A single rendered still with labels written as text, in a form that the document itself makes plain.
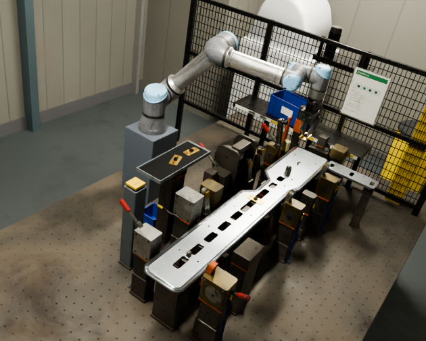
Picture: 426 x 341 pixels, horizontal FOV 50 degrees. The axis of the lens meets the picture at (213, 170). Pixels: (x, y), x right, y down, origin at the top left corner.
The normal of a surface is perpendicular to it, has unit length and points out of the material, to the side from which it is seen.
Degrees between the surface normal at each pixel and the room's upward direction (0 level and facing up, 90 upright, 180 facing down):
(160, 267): 0
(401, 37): 90
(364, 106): 90
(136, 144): 90
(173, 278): 0
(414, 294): 0
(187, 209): 90
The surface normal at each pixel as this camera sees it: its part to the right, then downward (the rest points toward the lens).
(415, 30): -0.58, 0.36
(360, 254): 0.15, -0.83
